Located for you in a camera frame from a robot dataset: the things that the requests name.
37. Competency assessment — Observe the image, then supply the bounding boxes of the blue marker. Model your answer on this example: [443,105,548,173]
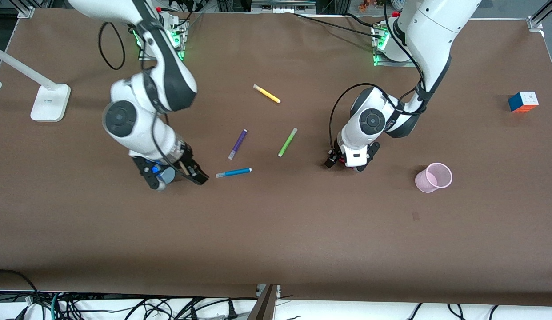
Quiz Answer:
[216,167,253,179]

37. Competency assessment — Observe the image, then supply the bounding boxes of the green marker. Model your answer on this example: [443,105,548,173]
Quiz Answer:
[277,128,298,158]

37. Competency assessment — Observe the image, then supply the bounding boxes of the purple marker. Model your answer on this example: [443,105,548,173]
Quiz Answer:
[228,129,248,160]

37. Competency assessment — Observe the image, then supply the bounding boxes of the translucent pink plastic cup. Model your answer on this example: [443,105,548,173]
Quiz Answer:
[414,162,453,194]

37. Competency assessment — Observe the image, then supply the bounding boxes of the brown table cover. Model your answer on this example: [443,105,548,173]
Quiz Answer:
[0,8,552,307]

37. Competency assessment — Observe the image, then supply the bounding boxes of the yellow marker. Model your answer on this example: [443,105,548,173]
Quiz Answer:
[253,84,281,104]

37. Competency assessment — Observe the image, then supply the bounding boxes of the white desk lamp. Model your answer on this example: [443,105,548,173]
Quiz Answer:
[0,44,71,122]

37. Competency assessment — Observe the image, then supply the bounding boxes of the grey metal rack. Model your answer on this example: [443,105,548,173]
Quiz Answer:
[251,0,317,14]

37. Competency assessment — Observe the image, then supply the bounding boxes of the colourful puzzle cube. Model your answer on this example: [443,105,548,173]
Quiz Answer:
[508,91,539,113]

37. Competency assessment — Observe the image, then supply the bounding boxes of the aluminium corner profile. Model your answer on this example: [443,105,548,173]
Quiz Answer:
[527,0,552,32]

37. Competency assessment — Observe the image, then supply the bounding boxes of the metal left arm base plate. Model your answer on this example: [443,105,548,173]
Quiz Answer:
[373,24,416,68]

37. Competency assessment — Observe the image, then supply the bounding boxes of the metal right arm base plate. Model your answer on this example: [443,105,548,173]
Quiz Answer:
[138,18,186,61]

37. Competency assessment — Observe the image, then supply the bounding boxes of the black cable on table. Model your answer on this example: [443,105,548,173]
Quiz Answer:
[294,12,380,39]

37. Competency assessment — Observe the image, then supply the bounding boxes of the aluminium frame beam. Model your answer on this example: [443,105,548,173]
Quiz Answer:
[247,284,281,320]

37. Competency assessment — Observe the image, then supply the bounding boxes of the thick black floor cable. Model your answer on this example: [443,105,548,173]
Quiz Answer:
[0,269,39,312]

